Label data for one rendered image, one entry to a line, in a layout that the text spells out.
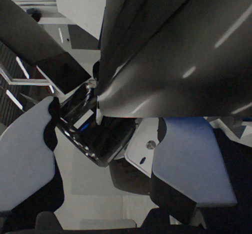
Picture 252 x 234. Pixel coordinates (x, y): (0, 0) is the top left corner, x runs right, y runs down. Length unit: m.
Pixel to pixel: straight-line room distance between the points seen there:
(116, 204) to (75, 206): 2.42
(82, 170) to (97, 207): 6.84
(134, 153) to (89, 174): 5.38
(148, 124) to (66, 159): 12.37
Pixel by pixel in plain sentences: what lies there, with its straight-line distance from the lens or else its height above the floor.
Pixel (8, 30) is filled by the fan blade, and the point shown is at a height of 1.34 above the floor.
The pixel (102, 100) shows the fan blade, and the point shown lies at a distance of 0.18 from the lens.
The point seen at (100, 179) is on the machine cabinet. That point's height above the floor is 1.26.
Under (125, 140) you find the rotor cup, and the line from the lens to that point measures 0.30.
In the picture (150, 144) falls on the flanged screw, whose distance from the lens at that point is 0.29.
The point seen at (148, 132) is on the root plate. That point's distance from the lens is 0.29.
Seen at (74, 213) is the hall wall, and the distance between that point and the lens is 12.50.
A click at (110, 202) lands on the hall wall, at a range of 12.34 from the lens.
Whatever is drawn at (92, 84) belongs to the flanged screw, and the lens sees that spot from 0.24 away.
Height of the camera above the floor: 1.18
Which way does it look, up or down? 5 degrees down
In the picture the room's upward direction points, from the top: 88 degrees counter-clockwise
